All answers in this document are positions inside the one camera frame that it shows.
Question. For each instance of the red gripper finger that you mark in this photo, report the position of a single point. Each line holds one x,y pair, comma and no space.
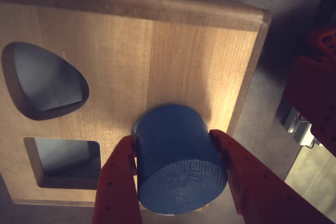
262,195
115,190

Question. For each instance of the blue wooden cylinder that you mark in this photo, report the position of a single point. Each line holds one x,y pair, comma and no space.
178,161

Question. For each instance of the red robot arm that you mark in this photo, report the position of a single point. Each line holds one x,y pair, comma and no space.
312,82

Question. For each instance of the wooden shape sorter box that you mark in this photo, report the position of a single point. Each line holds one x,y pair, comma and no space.
183,64

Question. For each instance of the small grey metal block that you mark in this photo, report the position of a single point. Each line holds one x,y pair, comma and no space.
296,124

